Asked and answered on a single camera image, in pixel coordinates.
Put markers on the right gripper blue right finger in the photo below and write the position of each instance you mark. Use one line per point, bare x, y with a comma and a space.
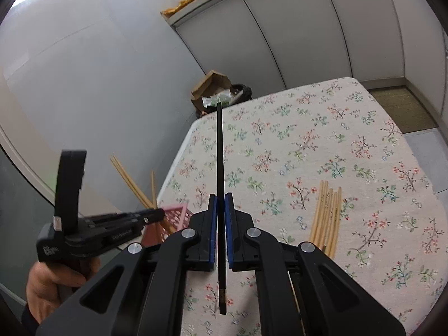
301, 291

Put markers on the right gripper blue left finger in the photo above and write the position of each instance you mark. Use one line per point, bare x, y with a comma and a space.
140, 293

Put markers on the pink perforated utensil holder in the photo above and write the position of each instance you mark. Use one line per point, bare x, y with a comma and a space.
176, 218

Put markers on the black chopstick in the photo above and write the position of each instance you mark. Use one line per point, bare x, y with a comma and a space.
220, 212

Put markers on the white kitchen cabinets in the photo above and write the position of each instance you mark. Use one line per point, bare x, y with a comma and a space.
272, 45

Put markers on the person's left hand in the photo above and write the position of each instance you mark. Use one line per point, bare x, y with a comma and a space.
43, 283

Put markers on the glass sliding door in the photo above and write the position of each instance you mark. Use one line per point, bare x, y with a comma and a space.
23, 213

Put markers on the bamboo chopstick bundle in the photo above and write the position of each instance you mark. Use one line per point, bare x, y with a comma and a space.
326, 223

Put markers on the floral tablecloth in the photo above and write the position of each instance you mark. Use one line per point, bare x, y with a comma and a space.
279, 148

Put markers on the olive floor mat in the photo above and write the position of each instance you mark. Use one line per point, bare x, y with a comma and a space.
405, 109

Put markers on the brown cardboard box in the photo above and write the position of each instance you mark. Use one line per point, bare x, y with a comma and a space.
212, 84

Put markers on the black trash bin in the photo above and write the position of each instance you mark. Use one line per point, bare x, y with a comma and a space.
236, 94

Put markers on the yellow paper bags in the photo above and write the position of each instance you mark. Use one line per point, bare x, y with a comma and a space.
171, 11

